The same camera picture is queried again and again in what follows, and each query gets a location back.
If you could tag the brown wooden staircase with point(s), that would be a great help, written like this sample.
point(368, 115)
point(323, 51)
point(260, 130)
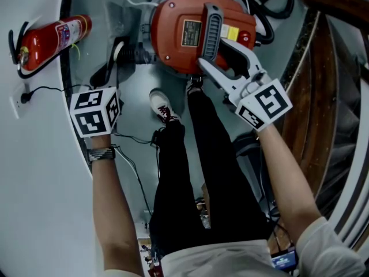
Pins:
point(323, 108)

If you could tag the grey striped wristwatch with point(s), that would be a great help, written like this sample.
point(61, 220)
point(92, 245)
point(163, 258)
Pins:
point(101, 154)

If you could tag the person's white left shoe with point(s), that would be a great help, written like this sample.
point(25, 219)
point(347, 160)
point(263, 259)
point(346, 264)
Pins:
point(162, 105)

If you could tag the white wall socket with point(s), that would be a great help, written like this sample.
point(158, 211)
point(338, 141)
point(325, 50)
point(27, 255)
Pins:
point(15, 102)

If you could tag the person's right forearm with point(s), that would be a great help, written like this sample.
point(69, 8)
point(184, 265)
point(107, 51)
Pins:
point(291, 177)

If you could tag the person's left forearm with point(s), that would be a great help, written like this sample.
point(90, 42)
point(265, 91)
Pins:
point(115, 212)

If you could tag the person's black trousers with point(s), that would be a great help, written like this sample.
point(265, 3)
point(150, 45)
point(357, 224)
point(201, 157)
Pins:
point(196, 177)

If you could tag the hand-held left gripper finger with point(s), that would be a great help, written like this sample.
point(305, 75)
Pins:
point(116, 74)
point(101, 78)

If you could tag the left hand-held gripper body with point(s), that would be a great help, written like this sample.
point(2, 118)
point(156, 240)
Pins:
point(92, 114)

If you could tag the person's white shirt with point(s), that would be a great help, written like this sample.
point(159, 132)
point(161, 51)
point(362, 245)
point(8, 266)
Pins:
point(225, 262)

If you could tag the red vacuum cleaner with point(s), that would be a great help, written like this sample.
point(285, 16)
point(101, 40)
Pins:
point(173, 45)

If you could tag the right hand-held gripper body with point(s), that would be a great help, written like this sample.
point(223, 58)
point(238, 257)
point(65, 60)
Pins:
point(262, 105)

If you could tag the black device with lit screen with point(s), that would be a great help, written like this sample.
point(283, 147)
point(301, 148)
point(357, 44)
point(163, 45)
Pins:
point(284, 261)

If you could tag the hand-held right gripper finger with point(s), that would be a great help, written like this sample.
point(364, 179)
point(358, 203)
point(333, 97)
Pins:
point(248, 59)
point(222, 78)

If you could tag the red fire extinguisher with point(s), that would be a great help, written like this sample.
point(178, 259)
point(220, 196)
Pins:
point(52, 42)

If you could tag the yellow plastic tie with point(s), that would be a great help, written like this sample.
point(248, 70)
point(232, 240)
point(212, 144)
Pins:
point(76, 50)

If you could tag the person's white shoe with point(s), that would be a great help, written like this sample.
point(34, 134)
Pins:
point(193, 86)
point(162, 105)

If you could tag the person's white right shoe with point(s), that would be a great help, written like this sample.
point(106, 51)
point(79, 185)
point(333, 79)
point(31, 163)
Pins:
point(193, 86)

